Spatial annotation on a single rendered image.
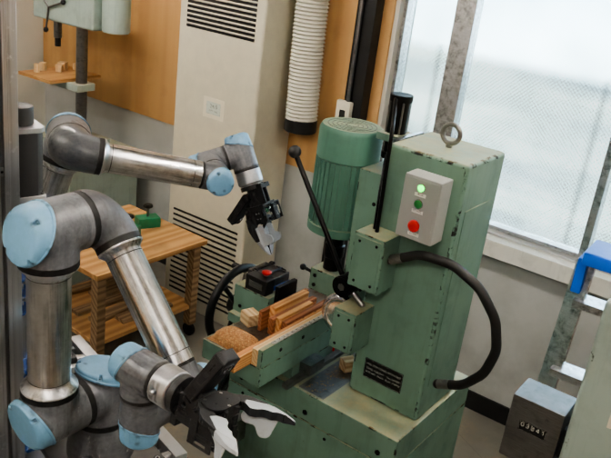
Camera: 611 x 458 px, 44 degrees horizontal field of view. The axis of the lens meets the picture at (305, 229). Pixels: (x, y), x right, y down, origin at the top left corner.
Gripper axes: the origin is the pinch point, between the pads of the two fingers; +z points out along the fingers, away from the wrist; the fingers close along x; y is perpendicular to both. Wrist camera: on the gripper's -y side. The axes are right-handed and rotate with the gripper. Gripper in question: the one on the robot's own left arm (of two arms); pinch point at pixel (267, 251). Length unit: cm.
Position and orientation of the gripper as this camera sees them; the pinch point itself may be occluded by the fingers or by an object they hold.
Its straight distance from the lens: 227.1
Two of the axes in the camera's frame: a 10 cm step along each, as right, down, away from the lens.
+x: 6.1, -2.5, 7.5
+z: 3.0, 9.5, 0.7
